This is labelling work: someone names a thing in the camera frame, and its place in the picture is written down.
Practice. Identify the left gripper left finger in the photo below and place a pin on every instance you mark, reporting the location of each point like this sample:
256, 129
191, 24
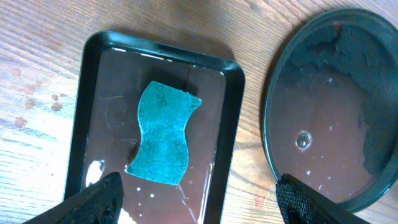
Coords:
100, 203

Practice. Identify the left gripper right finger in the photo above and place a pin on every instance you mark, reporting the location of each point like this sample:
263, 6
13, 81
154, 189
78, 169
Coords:
301, 204

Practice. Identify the green kitchen sponge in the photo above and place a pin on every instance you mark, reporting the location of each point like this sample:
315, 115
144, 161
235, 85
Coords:
163, 113

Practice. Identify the round black tray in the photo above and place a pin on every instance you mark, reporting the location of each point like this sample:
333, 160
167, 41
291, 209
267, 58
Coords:
330, 112

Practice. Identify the rectangular black tray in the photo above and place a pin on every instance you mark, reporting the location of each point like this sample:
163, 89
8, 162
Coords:
115, 70

